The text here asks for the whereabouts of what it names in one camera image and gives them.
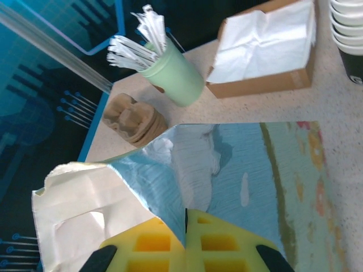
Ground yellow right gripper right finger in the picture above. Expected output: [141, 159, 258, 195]
[184, 208, 281, 272]

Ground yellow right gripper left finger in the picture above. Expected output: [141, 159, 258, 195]
[99, 216, 187, 272]

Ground white paper napkins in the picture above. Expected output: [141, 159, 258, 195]
[206, 0, 317, 84]

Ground brown cardboard napkin box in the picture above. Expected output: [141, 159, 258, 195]
[205, 0, 318, 99]

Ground mint green straw cup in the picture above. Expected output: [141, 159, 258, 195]
[138, 38, 205, 108]

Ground gold green paper bag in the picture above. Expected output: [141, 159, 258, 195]
[31, 121, 345, 272]

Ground aluminium frame post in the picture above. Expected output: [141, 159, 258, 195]
[0, 5, 114, 93]

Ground paper cup stack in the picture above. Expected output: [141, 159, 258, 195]
[328, 0, 363, 86]

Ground white wrapped straws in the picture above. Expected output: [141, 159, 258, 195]
[106, 4, 167, 73]

